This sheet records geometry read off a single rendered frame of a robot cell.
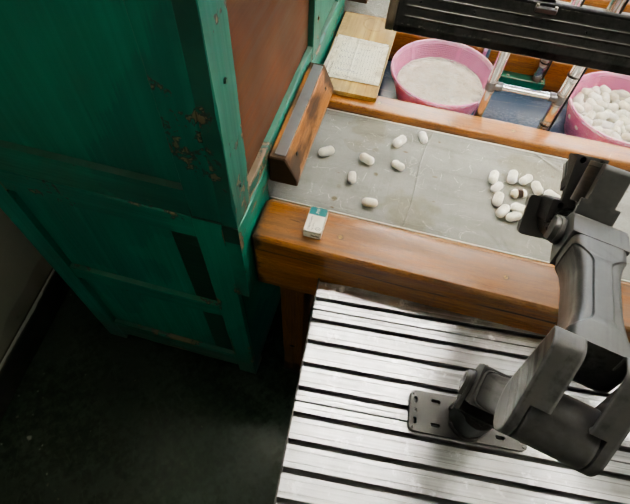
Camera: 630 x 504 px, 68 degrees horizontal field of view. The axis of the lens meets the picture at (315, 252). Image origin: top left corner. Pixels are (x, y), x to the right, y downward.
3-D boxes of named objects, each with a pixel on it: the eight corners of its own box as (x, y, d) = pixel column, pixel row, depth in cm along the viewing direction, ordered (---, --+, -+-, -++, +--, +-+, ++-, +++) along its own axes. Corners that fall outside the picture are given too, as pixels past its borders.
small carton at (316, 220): (320, 240, 88) (320, 234, 86) (302, 235, 88) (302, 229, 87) (328, 215, 91) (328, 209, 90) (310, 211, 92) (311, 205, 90)
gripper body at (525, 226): (527, 192, 75) (541, 199, 68) (592, 206, 74) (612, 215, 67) (514, 230, 77) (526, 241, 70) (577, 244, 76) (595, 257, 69)
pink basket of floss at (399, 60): (504, 117, 122) (519, 87, 114) (421, 149, 114) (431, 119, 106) (445, 60, 134) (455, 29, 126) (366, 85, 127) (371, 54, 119)
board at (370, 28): (375, 102, 110) (376, 98, 109) (314, 90, 111) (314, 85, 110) (398, 25, 127) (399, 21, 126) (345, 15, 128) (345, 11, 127)
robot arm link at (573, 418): (477, 362, 75) (540, 380, 44) (517, 381, 74) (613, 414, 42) (462, 397, 75) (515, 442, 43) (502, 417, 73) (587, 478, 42)
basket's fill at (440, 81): (473, 136, 117) (481, 118, 112) (386, 117, 119) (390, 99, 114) (480, 81, 128) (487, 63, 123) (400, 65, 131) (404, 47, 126)
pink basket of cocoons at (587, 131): (678, 171, 114) (707, 143, 106) (575, 177, 111) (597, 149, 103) (627, 99, 128) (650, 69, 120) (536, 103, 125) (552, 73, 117)
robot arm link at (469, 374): (471, 364, 72) (460, 396, 69) (527, 390, 70) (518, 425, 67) (459, 376, 77) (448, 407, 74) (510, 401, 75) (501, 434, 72)
